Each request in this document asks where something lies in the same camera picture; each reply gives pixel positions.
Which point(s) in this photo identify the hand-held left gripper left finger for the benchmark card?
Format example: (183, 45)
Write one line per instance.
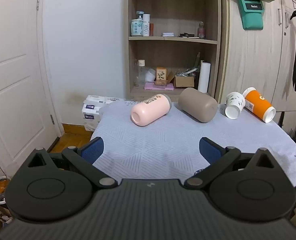
(94, 149)

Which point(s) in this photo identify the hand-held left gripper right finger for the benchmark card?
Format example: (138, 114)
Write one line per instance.
(208, 149)

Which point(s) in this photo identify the pink cup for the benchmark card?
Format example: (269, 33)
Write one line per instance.
(150, 110)

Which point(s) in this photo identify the taupe cup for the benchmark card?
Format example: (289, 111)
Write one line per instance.
(199, 105)

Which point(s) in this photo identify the white patterned paper cup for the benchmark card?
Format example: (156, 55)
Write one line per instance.
(234, 105)

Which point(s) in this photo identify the orange paper cup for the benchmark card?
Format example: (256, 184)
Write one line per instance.
(259, 105)

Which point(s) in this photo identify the white plastic cup stack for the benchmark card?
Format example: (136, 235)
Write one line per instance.
(150, 76)

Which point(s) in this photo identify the tissue paper packs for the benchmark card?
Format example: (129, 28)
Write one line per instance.
(93, 110)

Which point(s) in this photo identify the light blue tablecloth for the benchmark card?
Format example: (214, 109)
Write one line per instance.
(163, 140)

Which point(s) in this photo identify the cardboard box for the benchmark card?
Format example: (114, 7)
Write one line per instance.
(184, 82)

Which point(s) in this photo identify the white paper roll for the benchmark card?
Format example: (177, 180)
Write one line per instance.
(204, 77)

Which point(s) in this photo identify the pink flat box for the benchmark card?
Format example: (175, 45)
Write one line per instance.
(158, 86)

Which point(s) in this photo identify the floral wooden box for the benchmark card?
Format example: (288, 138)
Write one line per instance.
(161, 76)

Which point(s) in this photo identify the clear bottle cream cap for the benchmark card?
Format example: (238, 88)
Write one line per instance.
(141, 73)

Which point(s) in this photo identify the dark slim bottle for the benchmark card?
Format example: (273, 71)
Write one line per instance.
(197, 60)

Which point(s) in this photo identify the wooden wardrobe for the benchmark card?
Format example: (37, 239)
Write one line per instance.
(263, 62)

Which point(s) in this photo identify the wooden shelf unit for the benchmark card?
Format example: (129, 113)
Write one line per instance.
(173, 52)

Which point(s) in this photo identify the white door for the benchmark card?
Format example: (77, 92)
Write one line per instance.
(12, 75)

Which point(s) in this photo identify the black small tools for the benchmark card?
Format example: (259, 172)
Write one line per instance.
(188, 35)

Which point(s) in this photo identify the pink glass bottle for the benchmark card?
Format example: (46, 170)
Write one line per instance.
(201, 31)

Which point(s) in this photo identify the flat metal tin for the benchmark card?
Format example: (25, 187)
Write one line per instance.
(168, 34)

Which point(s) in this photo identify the teal pump bottle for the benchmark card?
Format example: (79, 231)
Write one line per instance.
(136, 27)

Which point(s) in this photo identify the small orange bottle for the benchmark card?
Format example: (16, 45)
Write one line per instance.
(151, 30)

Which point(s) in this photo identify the white tall bottle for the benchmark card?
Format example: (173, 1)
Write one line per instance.
(146, 26)

